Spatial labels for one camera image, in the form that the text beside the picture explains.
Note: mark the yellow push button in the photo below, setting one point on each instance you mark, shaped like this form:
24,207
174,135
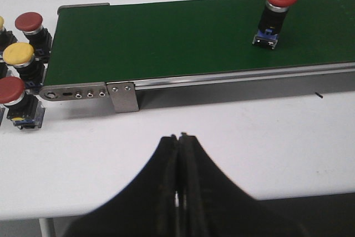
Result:
21,56
6,37

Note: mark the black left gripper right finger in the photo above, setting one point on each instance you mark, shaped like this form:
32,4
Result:
210,204

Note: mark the green conveyor belt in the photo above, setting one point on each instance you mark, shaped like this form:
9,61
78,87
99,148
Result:
114,51

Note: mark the red push button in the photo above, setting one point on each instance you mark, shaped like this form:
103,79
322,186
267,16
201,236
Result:
25,111
271,22
30,23

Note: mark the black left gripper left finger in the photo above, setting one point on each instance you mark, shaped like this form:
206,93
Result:
145,207

